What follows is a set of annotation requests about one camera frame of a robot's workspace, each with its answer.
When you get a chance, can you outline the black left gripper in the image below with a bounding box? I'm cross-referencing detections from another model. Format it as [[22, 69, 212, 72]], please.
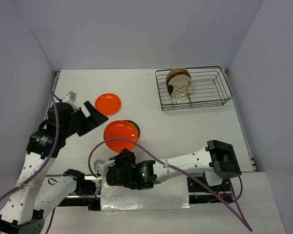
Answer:
[[62, 100, 108, 138]]

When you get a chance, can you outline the orange plate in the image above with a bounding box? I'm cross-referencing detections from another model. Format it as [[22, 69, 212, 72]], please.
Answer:
[[94, 93, 122, 116], [103, 120, 138, 153]]

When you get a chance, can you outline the yellow patterned dark plate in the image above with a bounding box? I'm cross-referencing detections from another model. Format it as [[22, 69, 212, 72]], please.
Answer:
[[125, 119, 141, 140]]

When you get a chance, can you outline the cream plate with black spot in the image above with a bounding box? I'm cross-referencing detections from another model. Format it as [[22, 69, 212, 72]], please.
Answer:
[[167, 74, 193, 98]]

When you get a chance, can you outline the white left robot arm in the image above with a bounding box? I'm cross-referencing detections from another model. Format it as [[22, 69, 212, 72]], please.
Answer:
[[0, 101, 108, 234]]

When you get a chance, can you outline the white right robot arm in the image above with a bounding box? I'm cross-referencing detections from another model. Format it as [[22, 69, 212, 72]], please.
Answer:
[[105, 140, 242, 191]]

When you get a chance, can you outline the silver tape covered panel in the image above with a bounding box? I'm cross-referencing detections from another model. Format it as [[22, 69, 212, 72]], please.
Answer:
[[100, 176, 190, 211]]

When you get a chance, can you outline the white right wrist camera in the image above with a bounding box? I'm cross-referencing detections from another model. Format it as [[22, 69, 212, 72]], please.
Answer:
[[94, 159, 115, 177]]

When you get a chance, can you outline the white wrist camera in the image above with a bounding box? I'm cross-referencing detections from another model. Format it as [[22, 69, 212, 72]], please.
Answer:
[[61, 91, 77, 105], [94, 159, 115, 177]]

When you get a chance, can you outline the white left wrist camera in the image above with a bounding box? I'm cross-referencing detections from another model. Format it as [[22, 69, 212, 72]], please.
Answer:
[[61, 91, 77, 105]]

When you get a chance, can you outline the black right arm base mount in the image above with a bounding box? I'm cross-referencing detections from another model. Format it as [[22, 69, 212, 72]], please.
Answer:
[[187, 176, 231, 195]]

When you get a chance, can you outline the grey wire dish rack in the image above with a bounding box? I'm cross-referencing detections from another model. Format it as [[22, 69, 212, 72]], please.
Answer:
[[155, 66, 232, 111]]

